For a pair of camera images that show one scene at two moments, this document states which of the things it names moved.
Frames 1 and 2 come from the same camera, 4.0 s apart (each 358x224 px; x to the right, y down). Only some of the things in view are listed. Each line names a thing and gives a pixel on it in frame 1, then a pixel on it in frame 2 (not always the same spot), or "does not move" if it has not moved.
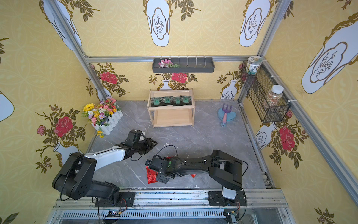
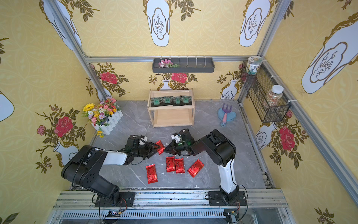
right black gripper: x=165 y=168 -> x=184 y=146
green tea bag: x=167 y=100 does not move
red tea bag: x=152 y=175 does not move
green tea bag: x=176 y=101 does not move
